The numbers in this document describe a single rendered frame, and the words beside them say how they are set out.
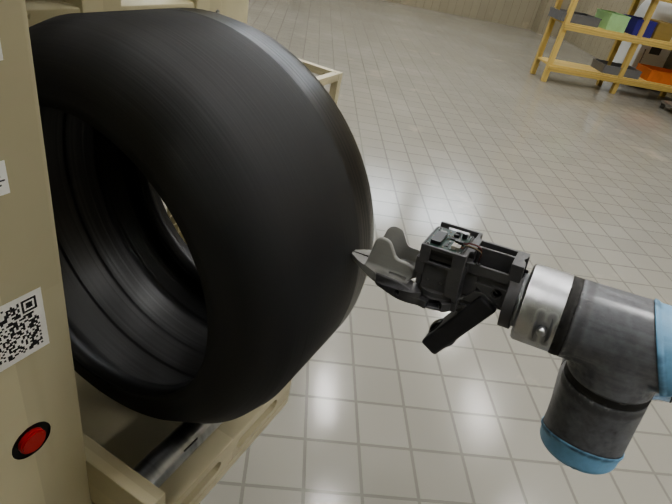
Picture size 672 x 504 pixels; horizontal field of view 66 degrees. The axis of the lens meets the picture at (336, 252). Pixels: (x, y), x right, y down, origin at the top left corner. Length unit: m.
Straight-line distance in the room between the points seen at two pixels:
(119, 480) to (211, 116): 0.49
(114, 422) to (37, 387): 0.39
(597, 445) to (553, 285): 0.19
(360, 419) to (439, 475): 0.35
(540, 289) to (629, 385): 0.13
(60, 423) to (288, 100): 0.47
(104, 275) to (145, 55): 0.55
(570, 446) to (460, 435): 1.56
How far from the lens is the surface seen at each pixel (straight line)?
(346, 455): 2.01
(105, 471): 0.80
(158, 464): 0.83
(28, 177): 0.52
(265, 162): 0.55
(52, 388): 0.67
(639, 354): 0.59
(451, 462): 2.13
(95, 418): 1.04
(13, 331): 0.59
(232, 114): 0.56
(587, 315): 0.59
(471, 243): 0.60
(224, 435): 0.93
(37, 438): 0.70
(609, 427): 0.65
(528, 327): 0.59
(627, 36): 9.50
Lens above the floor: 1.61
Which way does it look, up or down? 33 degrees down
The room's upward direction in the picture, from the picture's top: 12 degrees clockwise
